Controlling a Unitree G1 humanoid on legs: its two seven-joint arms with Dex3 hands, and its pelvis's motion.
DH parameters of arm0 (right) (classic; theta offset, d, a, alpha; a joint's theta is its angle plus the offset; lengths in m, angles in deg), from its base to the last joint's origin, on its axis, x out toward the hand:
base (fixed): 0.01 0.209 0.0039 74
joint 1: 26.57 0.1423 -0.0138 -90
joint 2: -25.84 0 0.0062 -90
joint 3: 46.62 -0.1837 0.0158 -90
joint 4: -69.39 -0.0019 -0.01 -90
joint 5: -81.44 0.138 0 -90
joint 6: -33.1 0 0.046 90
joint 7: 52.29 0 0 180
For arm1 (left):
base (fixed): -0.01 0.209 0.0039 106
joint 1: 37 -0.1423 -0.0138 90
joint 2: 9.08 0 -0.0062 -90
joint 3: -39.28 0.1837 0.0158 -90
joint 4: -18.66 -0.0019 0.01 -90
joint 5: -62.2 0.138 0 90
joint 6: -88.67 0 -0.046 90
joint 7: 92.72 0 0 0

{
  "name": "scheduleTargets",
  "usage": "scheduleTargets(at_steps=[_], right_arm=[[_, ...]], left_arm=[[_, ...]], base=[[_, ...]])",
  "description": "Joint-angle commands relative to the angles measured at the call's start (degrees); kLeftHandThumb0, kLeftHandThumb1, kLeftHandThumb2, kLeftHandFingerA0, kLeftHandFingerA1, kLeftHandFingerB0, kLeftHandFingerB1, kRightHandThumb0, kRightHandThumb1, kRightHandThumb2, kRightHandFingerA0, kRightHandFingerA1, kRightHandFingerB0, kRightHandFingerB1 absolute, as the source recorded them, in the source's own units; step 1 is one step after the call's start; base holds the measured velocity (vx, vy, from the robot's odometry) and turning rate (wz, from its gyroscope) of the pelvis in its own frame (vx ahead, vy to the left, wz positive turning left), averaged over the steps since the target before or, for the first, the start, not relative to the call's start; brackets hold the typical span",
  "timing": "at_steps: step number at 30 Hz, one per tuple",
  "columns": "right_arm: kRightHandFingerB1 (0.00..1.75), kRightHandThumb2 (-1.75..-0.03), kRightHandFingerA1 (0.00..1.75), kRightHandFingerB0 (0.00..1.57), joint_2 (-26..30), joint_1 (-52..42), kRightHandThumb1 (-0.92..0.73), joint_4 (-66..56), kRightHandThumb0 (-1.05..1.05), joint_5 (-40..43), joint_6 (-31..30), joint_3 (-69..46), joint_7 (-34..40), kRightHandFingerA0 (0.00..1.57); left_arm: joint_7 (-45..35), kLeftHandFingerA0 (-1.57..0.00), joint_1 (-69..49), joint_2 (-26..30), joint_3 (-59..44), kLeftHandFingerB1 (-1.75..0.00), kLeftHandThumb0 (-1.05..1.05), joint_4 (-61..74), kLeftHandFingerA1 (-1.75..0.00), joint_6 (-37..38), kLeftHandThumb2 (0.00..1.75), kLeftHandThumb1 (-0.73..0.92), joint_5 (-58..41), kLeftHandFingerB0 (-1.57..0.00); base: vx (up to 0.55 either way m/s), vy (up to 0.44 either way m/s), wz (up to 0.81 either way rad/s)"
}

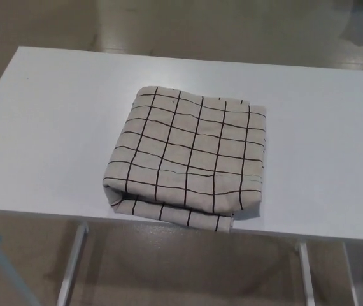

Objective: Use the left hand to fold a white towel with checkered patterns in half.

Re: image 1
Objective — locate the grey metal frame bar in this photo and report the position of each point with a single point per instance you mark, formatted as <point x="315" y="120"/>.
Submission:
<point x="6" y="271"/>

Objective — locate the white metal table leg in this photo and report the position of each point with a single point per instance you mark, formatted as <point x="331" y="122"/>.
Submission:
<point x="307" y="277"/>
<point x="351" y="277"/>
<point x="72" y="264"/>

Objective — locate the white towel with black grid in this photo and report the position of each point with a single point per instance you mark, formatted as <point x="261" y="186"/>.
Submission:
<point x="188" y="150"/>

